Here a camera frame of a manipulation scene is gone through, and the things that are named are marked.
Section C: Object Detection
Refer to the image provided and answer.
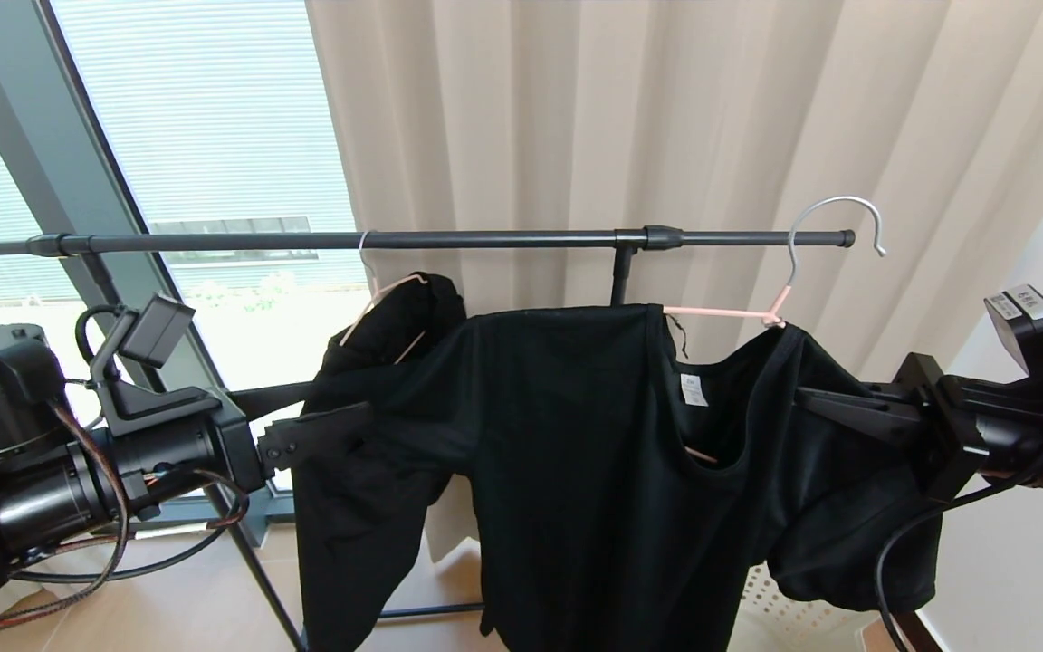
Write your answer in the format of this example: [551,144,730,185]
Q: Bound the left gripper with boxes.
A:
[0,380,374,557]

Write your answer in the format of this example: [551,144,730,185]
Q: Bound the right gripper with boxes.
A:
[793,353,1043,504]

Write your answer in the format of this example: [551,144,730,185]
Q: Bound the pink clothes hanger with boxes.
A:
[664,197,886,465]
[338,231,432,368]

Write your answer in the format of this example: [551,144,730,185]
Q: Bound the black shorts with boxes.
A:
[293,272,486,646]

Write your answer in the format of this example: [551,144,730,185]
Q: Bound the black T-shirt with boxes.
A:
[340,303,943,652]

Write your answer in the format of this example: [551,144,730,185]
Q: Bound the white laundry basket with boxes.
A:
[730,561,876,652]

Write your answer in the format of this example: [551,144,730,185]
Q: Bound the black clothes rack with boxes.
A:
[0,225,857,652]

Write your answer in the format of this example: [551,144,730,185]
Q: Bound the window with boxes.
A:
[0,0,373,544]

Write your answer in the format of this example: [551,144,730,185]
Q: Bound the beige curtain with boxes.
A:
[304,0,1043,567]

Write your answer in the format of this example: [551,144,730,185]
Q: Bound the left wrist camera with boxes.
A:
[87,294,222,434]

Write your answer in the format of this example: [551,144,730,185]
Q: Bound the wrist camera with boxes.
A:
[87,294,222,434]
[983,283,1043,381]

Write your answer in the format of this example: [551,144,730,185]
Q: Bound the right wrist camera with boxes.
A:
[983,283,1043,381]

